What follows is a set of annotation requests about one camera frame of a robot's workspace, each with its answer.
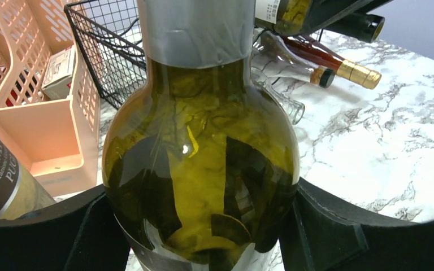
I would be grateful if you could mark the green bottle cream label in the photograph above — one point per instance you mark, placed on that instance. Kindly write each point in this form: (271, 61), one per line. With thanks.
(285, 17)

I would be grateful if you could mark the small white box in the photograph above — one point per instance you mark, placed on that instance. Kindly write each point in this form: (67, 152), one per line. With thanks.
(58, 76)

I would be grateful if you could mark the green bottle tan label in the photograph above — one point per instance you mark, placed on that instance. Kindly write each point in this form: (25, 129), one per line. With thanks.
(200, 164)

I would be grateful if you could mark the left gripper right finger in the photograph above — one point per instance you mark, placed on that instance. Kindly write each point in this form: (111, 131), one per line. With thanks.
(325, 232)

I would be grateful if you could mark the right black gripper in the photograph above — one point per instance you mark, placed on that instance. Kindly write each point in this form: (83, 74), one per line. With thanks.
(322, 13)

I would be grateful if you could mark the red wine gold cap bottle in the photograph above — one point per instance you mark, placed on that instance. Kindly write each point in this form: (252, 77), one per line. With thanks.
(312, 50)

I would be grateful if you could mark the clear glass bottle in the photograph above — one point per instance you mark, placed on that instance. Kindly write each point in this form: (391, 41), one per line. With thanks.
(293, 108)

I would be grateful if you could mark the green bottle brown label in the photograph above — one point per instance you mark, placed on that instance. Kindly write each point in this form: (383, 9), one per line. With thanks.
(20, 192)

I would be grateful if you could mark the clear bottle black cap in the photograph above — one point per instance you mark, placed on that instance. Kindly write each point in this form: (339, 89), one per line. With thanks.
(271, 56)

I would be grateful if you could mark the black wire wine rack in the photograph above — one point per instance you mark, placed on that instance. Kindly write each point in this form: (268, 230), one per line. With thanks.
(108, 35)

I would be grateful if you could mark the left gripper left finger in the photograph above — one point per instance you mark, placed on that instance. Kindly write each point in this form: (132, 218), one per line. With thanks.
(78, 233)

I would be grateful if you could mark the peach plastic file organizer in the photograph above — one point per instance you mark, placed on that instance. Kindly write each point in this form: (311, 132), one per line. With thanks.
(56, 140)

